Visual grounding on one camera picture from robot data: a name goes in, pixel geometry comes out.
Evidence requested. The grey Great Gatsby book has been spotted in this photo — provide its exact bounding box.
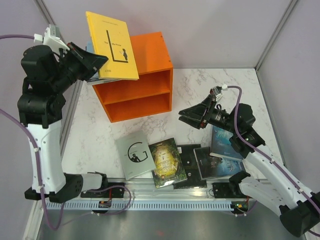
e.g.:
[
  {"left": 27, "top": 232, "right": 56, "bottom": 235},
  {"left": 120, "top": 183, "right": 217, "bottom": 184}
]
[{"left": 115, "top": 130, "right": 156, "bottom": 180}]

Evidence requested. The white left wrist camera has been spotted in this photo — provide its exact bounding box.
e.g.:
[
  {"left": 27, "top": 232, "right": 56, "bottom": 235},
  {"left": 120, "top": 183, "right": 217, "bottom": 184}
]
[{"left": 33, "top": 24, "right": 70, "bottom": 54}]

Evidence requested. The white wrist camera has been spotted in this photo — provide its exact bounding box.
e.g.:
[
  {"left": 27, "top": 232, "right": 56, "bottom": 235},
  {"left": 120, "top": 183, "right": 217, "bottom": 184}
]
[
  {"left": 33, "top": 24, "right": 70, "bottom": 54},
  {"left": 210, "top": 84, "right": 228, "bottom": 103}
]

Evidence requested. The dark blue Robinson Crusoe book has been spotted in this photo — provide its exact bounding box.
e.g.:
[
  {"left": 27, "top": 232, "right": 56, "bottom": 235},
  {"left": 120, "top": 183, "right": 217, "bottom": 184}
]
[{"left": 86, "top": 74, "right": 119, "bottom": 86}]

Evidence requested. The black book with gold lines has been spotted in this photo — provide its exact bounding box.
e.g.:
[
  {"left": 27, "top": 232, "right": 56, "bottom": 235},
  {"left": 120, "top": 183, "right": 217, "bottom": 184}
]
[{"left": 173, "top": 144, "right": 207, "bottom": 190}]

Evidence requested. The aluminium right frame post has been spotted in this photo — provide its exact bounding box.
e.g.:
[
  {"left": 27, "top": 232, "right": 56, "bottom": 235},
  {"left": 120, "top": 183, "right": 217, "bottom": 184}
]
[{"left": 254, "top": 0, "right": 300, "bottom": 72}]

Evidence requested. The light blue paperback book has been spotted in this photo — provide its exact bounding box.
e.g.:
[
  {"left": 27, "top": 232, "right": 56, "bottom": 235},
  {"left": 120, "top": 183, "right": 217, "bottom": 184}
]
[{"left": 85, "top": 41, "right": 99, "bottom": 82}]

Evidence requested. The aluminium left frame post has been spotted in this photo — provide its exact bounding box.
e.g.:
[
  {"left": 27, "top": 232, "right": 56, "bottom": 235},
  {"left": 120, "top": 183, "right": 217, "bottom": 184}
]
[{"left": 34, "top": 0, "right": 82, "bottom": 76}]

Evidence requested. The aluminium frame post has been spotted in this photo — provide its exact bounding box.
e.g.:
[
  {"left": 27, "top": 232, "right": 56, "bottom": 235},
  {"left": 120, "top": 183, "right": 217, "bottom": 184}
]
[
  {"left": 34, "top": 0, "right": 82, "bottom": 76},
  {"left": 254, "top": 0, "right": 300, "bottom": 72}
]

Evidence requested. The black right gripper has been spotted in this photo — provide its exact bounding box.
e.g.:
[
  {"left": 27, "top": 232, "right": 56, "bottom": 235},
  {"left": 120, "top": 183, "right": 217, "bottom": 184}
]
[{"left": 179, "top": 93, "right": 239, "bottom": 134}]

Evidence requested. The orange wooden shelf box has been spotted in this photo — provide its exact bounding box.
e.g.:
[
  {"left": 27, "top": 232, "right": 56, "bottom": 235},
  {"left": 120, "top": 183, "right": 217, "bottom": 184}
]
[{"left": 93, "top": 31, "right": 173, "bottom": 123}]

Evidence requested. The white slotted cable duct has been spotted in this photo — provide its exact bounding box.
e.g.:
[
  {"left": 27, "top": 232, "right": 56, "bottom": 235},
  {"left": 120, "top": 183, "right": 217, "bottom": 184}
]
[{"left": 44, "top": 201, "right": 233, "bottom": 211}]

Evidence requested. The teal blue ocean book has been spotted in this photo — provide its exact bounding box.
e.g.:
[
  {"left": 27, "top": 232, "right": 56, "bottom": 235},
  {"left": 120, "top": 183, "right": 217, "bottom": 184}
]
[{"left": 210, "top": 126, "right": 243, "bottom": 162}]

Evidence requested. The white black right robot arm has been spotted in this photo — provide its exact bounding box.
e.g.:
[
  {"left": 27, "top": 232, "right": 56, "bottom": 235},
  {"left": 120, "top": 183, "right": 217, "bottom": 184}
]
[{"left": 178, "top": 95, "right": 320, "bottom": 237}]

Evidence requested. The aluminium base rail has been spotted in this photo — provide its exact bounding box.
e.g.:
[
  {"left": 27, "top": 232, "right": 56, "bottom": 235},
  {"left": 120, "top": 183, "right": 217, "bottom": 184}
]
[{"left": 37, "top": 177, "right": 261, "bottom": 201}]

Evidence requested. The green Alice in Wonderland book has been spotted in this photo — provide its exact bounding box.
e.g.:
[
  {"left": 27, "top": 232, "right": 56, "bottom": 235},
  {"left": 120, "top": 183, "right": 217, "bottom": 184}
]
[{"left": 149, "top": 137, "right": 188, "bottom": 189}]

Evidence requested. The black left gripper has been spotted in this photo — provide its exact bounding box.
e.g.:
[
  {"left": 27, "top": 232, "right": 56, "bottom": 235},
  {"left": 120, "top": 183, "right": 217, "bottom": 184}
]
[{"left": 49, "top": 41, "right": 108, "bottom": 93}]

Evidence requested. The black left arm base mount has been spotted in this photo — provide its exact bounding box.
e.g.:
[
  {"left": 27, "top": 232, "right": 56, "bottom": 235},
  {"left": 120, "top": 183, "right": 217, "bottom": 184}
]
[{"left": 80, "top": 187, "right": 125, "bottom": 200}]

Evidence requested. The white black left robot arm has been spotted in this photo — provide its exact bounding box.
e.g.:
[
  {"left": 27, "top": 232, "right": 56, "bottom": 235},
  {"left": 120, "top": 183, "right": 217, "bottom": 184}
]
[{"left": 17, "top": 42, "right": 110, "bottom": 204}]

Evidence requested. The yellow Little Prince book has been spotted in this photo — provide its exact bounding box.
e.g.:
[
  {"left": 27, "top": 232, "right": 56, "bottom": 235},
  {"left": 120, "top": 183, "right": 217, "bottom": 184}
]
[{"left": 85, "top": 11, "right": 139, "bottom": 81}]

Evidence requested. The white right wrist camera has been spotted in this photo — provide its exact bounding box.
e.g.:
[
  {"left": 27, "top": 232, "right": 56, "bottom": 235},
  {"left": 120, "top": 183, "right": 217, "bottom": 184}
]
[{"left": 210, "top": 84, "right": 228, "bottom": 103}]

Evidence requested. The dark night scene book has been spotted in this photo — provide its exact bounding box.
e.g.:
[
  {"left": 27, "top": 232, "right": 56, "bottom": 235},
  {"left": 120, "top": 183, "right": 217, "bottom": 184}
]
[{"left": 193, "top": 147, "right": 246, "bottom": 180}]

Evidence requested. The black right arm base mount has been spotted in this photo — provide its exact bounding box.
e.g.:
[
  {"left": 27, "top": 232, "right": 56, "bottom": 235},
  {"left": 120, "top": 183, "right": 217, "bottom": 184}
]
[{"left": 212, "top": 182, "right": 252, "bottom": 199}]

